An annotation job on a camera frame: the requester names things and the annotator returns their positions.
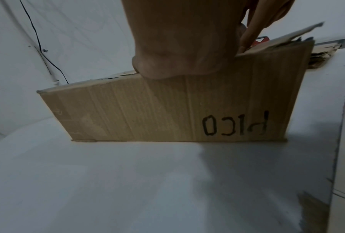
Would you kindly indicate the person's left hand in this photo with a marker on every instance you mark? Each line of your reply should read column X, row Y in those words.
column 184, row 41

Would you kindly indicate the small low cardboard box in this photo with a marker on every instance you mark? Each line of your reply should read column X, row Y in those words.
column 322, row 57
column 161, row 109

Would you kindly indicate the person's right hand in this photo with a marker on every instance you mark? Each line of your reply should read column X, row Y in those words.
column 267, row 13

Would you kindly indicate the red chair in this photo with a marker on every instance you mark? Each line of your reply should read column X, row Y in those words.
column 260, row 41

